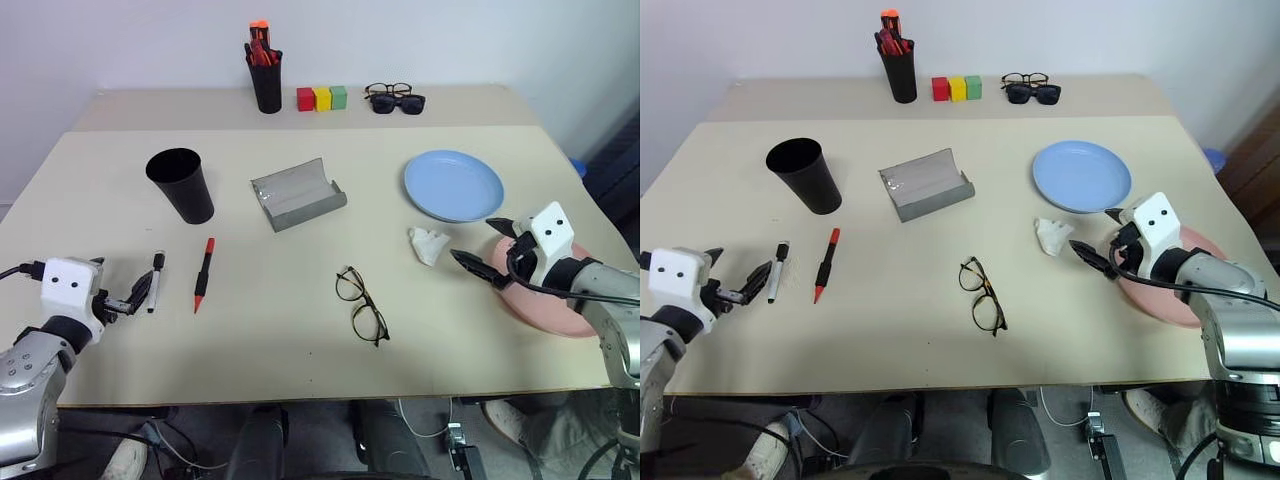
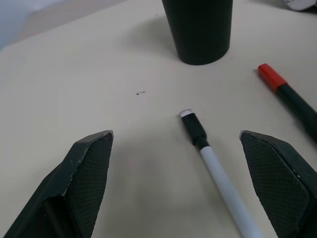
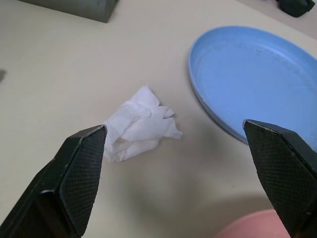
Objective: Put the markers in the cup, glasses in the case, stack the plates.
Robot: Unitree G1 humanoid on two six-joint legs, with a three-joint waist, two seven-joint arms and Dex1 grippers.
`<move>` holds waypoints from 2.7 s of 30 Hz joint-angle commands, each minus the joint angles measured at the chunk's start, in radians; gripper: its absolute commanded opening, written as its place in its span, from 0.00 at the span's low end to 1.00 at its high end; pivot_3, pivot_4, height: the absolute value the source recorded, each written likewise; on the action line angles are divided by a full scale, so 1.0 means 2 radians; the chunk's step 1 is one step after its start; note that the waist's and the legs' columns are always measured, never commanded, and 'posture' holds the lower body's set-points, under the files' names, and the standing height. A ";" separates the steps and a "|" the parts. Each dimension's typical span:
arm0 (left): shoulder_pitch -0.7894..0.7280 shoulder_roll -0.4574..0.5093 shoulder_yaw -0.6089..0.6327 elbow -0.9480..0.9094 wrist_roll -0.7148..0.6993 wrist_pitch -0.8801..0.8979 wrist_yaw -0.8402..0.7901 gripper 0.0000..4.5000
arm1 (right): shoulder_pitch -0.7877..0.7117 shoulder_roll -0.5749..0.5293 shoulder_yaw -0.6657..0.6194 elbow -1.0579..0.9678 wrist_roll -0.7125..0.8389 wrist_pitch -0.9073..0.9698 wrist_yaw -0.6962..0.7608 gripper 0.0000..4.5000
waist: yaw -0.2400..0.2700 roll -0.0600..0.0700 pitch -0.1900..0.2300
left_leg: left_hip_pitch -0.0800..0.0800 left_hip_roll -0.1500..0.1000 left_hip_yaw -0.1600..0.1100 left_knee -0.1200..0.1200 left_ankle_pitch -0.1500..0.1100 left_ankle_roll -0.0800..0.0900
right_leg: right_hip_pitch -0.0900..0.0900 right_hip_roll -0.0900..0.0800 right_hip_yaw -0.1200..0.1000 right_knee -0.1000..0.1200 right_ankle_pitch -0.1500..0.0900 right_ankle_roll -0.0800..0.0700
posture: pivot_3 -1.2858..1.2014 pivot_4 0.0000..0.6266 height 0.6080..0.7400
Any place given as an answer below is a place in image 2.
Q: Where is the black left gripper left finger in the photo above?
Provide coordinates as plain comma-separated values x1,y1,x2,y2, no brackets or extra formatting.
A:
0,129,114,238

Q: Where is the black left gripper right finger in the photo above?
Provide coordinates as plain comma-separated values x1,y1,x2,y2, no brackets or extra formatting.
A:
239,130,317,238

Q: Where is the white marker with black cap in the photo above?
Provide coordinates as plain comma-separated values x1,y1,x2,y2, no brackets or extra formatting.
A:
179,109,267,238

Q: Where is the black marker with red cap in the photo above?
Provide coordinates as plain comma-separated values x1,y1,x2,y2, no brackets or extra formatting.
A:
257,63,317,144

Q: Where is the black pen holder cup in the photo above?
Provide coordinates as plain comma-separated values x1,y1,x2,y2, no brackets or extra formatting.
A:
161,0,234,66

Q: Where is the white object at table edge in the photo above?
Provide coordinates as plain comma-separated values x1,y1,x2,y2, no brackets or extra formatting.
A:
283,0,317,11

